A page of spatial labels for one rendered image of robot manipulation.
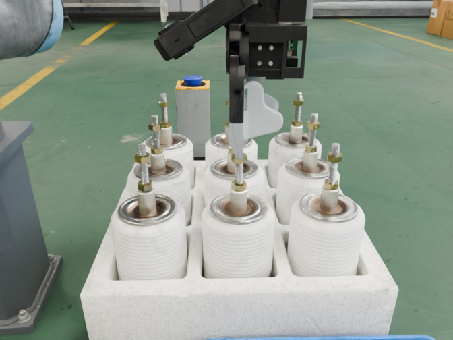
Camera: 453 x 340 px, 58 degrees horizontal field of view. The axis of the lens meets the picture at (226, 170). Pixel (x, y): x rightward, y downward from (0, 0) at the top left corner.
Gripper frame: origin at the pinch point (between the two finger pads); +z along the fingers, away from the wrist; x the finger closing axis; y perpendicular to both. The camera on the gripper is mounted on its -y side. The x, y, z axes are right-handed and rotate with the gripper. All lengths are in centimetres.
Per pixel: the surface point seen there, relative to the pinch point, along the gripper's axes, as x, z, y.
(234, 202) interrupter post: -1.0, 7.8, 0.2
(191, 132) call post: 36.8, 12.6, -9.5
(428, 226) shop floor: 35, 34, 45
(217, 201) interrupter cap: 1.4, 9.0, -2.2
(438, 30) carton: 358, 30, 188
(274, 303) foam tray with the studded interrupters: -7.5, 18.3, 5.2
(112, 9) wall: 485, 22, -152
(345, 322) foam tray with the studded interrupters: -7.0, 21.7, 14.5
